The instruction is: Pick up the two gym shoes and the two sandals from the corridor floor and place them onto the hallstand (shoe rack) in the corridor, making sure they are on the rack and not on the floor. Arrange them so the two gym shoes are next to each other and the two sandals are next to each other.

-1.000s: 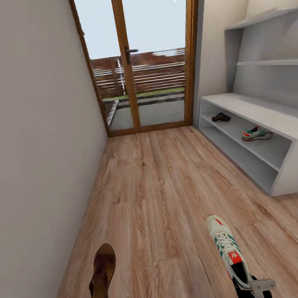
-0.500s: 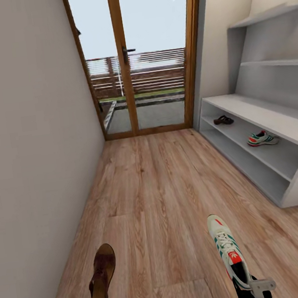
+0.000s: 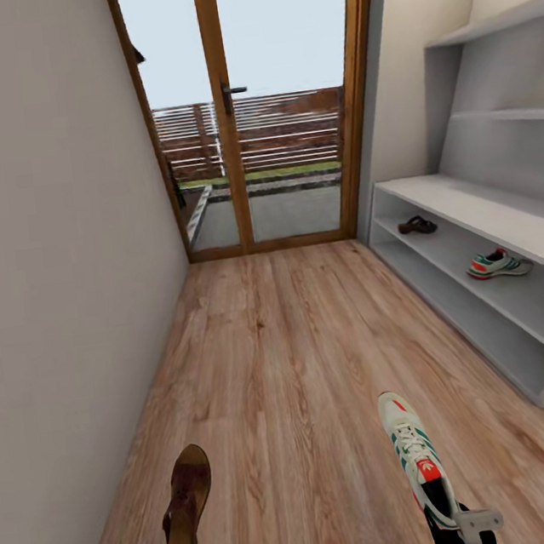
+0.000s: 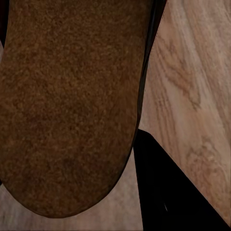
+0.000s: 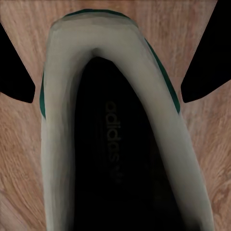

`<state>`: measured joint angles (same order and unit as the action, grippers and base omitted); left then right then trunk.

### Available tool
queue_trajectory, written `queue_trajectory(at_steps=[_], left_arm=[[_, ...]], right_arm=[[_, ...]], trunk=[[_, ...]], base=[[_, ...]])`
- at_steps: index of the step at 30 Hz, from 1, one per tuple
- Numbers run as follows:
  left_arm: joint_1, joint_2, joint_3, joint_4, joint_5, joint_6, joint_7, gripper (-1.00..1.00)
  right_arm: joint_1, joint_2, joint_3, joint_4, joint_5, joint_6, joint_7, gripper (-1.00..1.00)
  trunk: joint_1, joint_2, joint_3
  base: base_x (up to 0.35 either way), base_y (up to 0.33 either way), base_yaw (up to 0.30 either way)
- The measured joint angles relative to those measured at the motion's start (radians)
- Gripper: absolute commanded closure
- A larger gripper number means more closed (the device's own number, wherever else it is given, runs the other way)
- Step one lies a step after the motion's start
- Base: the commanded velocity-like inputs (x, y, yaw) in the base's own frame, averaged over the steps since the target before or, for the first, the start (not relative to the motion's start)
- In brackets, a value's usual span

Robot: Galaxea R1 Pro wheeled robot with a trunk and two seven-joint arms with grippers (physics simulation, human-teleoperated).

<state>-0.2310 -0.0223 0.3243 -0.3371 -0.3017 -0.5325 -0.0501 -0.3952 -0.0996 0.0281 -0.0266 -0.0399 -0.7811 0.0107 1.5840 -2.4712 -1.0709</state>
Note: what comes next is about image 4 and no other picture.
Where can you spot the sandal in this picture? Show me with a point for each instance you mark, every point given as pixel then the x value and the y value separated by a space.
pixel 72 79

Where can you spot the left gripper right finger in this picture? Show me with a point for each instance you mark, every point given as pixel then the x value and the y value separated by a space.
pixel 169 200

